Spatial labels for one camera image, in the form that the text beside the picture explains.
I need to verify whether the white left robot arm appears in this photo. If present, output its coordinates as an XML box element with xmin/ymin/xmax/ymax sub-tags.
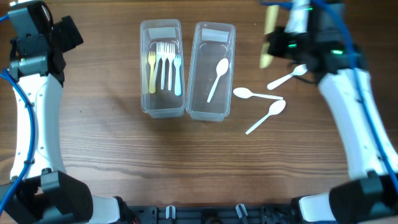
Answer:
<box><xmin>1</xmin><ymin>1</ymin><xmax>122</xmax><ymax>223</ymax></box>

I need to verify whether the white spoon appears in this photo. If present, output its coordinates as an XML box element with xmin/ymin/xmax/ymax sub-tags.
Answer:
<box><xmin>206</xmin><ymin>58</ymin><xmax>229</xmax><ymax>103</ymax></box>
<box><xmin>267</xmin><ymin>64</ymin><xmax>308</xmax><ymax>90</ymax></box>
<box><xmin>233</xmin><ymin>87</ymin><xmax>284</xmax><ymax>100</ymax></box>
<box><xmin>245</xmin><ymin>100</ymin><xmax>286</xmax><ymax>134</ymax></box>

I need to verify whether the clear left plastic container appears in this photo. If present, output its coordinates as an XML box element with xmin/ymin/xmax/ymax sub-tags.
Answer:
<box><xmin>140</xmin><ymin>19</ymin><xmax>185</xmax><ymax>119</ymax></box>

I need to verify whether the clear plastic container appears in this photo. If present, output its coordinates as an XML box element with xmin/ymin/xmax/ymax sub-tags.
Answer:
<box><xmin>186</xmin><ymin>22</ymin><xmax>236</xmax><ymax>121</ymax></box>
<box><xmin>140</xmin><ymin>19</ymin><xmax>185</xmax><ymax>119</ymax></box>

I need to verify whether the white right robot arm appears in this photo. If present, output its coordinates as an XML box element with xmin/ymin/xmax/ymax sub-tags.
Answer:
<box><xmin>267</xmin><ymin>1</ymin><xmax>397</xmax><ymax>223</ymax></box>

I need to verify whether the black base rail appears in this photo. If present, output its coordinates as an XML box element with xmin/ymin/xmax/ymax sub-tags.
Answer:
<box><xmin>117</xmin><ymin>203</ymin><xmax>301</xmax><ymax>224</ymax></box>

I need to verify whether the light blue plastic fork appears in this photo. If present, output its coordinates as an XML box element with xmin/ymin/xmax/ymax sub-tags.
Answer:
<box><xmin>174</xmin><ymin>54</ymin><xmax>182</xmax><ymax>96</ymax></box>

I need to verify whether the yellow plastic fork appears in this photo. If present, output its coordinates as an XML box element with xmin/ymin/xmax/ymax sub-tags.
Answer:
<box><xmin>148</xmin><ymin>51</ymin><xmax>156</xmax><ymax>93</ymax></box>

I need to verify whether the yellow plastic spoon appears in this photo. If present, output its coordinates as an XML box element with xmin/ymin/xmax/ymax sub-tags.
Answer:
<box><xmin>259</xmin><ymin>5</ymin><xmax>279</xmax><ymax>69</ymax></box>

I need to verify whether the white plastic fork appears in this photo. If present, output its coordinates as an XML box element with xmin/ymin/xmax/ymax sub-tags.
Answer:
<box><xmin>167</xmin><ymin>42</ymin><xmax>175</xmax><ymax>91</ymax></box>
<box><xmin>152</xmin><ymin>42</ymin><xmax>164</xmax><ymax>88</ymax></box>
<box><xmin>160</xmin><ymin>42</ymin><xmax>169</xmax><ymax>90</ymax></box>

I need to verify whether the clear right plastic container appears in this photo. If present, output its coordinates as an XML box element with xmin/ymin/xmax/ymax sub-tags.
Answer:
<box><xmin>186</xmin><ymin>22</ymin><xmax>236</xmax><ymax>121</ymax></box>

